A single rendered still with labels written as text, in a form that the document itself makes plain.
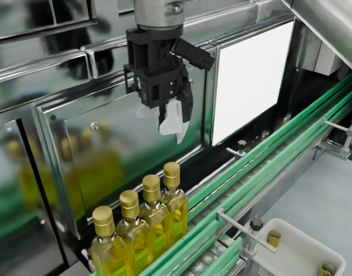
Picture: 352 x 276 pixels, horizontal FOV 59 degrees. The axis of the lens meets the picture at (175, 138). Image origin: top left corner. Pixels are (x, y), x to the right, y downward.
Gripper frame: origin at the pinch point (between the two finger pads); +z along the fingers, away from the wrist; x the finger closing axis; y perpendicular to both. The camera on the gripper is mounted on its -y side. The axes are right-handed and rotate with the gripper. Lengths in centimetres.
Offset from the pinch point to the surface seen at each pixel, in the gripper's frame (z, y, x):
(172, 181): 11.8, 0.9, 1.4
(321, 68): 23, -107, -21
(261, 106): 23, -57, -17
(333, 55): 16, -108, -18
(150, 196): 12.0, 6.8, 1.7
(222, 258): 28.9, -3.3, 13.5
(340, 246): 50, -47, 26
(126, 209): 11.1, 12.8, 2.3
